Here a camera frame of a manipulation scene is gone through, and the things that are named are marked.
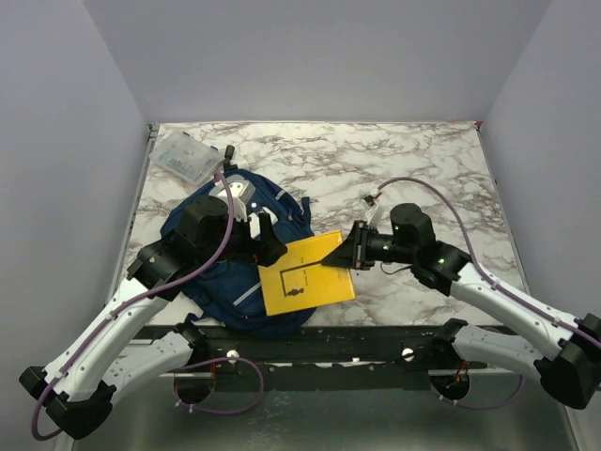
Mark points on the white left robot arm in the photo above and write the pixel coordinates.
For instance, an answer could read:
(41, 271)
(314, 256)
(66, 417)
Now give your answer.
(80, 387)

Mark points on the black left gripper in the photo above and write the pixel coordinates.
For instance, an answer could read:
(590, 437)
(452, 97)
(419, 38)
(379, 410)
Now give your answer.
(265, 251)

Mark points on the black mounting base plate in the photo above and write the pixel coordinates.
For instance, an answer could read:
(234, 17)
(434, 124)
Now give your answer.
(330, 358)

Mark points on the clear plastic organiser box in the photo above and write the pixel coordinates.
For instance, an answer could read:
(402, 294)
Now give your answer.
(186, 158)

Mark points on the navy blue student backpack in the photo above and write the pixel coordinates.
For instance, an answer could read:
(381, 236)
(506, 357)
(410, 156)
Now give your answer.
(277, 221)

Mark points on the black metal flashlight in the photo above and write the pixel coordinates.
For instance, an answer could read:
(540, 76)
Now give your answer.
(228, 163)

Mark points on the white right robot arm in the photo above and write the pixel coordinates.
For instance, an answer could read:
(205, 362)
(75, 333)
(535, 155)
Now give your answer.
(554, 348)

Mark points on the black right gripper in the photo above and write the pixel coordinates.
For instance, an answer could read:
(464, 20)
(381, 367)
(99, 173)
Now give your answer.
(354, 251)

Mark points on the yellow notebook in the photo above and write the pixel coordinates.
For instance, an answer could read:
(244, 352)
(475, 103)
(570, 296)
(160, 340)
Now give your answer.
(299, 280)

